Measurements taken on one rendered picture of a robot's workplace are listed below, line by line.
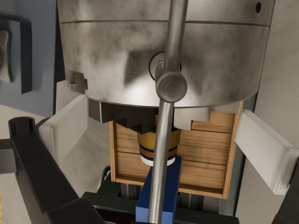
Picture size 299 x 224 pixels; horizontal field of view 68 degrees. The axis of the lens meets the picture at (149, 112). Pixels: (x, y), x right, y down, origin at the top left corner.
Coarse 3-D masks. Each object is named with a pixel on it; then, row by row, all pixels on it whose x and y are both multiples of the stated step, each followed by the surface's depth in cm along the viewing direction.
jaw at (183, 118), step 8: (232, 104) 35; (240, 104) 35; (176, 112) 38; (184, 112) 38; (192, 112) 38; (200, 112) 37; (208, 112) 37; (232, 112) 36; (176, 120) 39; (184, 120) 38; (192, 120) 40; (200, 120) 38; (208, 120) 37; (176, 128) 39; (184, 128) 39
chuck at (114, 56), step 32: (64, 32) 28; (96, 32) 24; (128, 32) 22; (160, 32) 22; (192, 32) 22; (224, 32) 23; (256, 32) 25; (64, 64) 32; (96, 64) 25; (128, 64) 23; (192, 64) 23; (224, 64) 24; (256, 64) 28; (96, 96) 26; (128, 96) 25; (192, 96) 24; (224, 96) 26
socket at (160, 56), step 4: (160, 52) 23; (164, 52) 23; (156, 56) 23; (160, 56) 23; (164, 56) 23; (152, 60) 23; (156, 60) 23; (152, 64) 23; (156, 64) 23; (180, 64) 23; (152, 68) 23; (180, 68) 23; (152, 72) 23; (152, 76) 23
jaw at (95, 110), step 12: (84, 84) 29; (96, 108) 31; (108, 108) 31; (120, 108) 32; (132, 108) 34; (144, 108) 36; (96, 120) 31; (108, 120) 31; (120, 120) 35; (132, 120) 34; (144, 120) 36; (144, 132) 37
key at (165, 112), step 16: (176, 0) 15; (176, 16) 15; (176, 32) 15; (176, 48) 16; (176, 64) 16; (160, 112) 17; (160, 128) 18; (160, 144) 18; (160, 160) 18; (160, 176) 18; (160, 192) 18; (160, 208) 19
